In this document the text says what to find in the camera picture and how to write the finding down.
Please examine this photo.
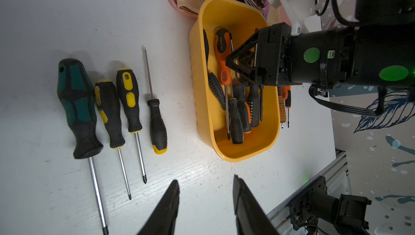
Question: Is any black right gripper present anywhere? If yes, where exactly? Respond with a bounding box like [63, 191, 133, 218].
[225, 22, 301, 87]

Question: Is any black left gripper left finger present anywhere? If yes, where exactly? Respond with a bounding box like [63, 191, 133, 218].
[138, 180, 179, 235]

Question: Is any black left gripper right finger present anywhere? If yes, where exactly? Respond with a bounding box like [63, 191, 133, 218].
[232, 175, 278, 235]

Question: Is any black stubby yellow-dotted screwdriver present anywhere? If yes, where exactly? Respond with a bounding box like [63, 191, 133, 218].
[246, 82, 260, 128]

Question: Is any orange black small screwdriver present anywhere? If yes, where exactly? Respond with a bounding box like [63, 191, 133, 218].
[281, 86, 291, 128]

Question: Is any orange black large screwdriver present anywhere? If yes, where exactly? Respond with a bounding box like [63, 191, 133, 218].
[214, 28, 231, 140]

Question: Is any black orange stubby screwdriver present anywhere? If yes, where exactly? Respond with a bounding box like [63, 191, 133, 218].
[233, 82, 251, 133]

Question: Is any black ribbed handle screwdriver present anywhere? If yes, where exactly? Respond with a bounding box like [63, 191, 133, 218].
[207, 73, 226, 110]

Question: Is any slim black yellow-capped screwdriver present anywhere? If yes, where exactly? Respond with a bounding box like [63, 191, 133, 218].
[143, 47, 168, 155]

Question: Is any large yellow black screwdriver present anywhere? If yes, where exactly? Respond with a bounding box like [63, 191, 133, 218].
[116, 68, 147, 184]

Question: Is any green black handle screwdriver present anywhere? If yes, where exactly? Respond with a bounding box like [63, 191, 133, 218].
[57, 58, 109, 235]

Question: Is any amber handle black screwdriver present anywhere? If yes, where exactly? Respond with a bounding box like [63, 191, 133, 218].
[277, 87, 286, 129]

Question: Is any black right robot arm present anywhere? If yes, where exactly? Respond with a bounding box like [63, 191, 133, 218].
[226, 0, 415, 89]

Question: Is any yellow plastic storage box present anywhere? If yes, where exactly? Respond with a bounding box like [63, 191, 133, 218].
[188, 0, 281, 163]

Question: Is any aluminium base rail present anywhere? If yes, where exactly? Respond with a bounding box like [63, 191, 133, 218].
[267, 150, 351, 235]

